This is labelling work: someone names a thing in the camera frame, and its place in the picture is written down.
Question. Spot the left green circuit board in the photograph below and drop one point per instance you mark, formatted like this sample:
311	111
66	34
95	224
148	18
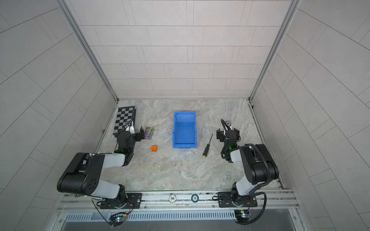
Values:
119	217

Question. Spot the dark round sticker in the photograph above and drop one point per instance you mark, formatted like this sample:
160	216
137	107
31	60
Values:
194	198

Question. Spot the small orange cube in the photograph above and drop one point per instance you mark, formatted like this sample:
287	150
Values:
154	148

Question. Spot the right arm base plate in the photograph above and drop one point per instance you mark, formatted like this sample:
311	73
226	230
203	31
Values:
231	200

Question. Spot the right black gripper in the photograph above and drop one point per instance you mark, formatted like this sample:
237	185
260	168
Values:
221	134

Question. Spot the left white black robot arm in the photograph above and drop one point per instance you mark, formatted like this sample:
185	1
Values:
83	174

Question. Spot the aluminium mounting rail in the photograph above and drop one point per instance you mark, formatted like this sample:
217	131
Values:
274	198

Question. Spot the colourful card box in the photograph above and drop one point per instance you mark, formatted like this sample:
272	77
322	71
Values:
149	132

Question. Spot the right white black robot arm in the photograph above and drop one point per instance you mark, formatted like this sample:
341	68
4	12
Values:
258	164

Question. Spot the green circuit board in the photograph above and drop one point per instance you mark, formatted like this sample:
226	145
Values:
242	216
119	217

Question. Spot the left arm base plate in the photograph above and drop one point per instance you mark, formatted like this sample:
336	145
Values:
130	201

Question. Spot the white round sticker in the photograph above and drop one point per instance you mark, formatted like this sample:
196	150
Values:
172	198

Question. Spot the blue plastic bin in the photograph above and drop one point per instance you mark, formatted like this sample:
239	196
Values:
184	134

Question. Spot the black white checkerboard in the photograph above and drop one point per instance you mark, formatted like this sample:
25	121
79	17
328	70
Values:
123	114

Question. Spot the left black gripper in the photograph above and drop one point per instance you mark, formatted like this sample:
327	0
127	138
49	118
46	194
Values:
138	138

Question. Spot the black yellow screwdriver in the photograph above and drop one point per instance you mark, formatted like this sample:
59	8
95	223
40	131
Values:
206	150

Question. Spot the right green circuit board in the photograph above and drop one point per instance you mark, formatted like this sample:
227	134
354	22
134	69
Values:
242	216

